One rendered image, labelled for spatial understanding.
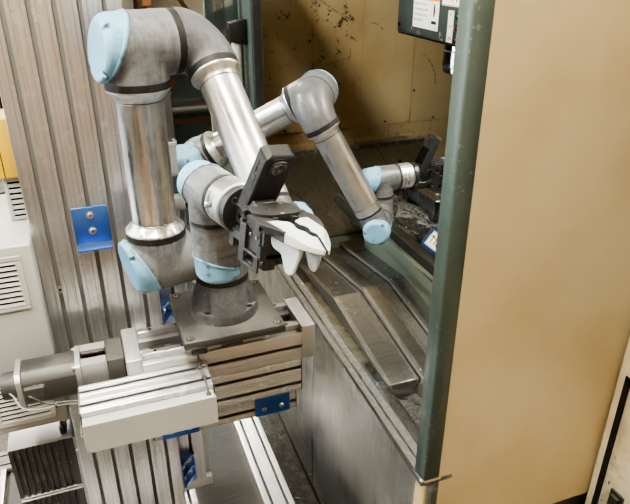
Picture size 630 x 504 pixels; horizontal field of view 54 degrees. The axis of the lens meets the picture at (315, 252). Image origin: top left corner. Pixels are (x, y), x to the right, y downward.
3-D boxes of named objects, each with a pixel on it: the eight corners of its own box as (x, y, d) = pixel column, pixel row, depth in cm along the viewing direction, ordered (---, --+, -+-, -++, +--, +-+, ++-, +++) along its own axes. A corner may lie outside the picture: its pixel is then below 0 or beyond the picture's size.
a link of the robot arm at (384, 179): (357, 191, 185) (358, 164, 182) (391, 186, 189) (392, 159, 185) (368, 200, 179) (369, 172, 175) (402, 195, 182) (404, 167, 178)
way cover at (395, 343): (390, 415, 171) (394, 368, 164) (290, 271, 247) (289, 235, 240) (484, 391, 180) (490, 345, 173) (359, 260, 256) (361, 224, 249)
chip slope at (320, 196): (308, 259, 257) (307, 200, 245) (264, 203, 313) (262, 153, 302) (491, 229, 284) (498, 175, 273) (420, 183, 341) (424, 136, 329)
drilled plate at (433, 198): (433, 215, 217) (434, 201, 215) (396, 188, 241) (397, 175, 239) (489, 206, 224) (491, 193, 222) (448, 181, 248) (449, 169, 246)
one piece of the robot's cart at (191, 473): (183, 488, 178) (180, 466, 174) (171, 437, 196) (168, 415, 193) (199, 484, 179) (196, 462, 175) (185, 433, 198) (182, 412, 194)
